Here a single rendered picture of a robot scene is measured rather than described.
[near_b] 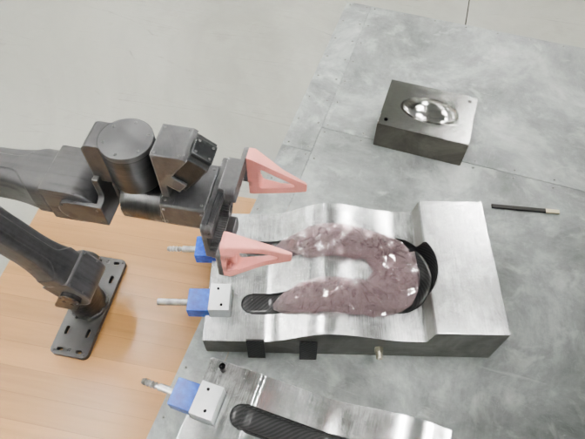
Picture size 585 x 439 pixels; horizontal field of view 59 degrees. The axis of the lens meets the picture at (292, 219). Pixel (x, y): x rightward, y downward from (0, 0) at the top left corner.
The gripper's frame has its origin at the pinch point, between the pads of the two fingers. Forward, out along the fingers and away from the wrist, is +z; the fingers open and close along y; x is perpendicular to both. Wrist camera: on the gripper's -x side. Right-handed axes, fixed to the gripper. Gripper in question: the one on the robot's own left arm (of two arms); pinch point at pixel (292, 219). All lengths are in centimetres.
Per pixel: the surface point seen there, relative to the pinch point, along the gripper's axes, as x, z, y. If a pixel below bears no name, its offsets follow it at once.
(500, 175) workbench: 39, 39, 46
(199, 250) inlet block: 33.3, -19.1, 11.5
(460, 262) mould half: 28.4, 27.0, 15.4
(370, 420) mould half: 28.8, 14.5, -13.3
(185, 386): 29.7, -13.4, -13.5
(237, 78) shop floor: 121, -54, 153
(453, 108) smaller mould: 33, 27, 58
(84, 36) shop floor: 122, -140, 170
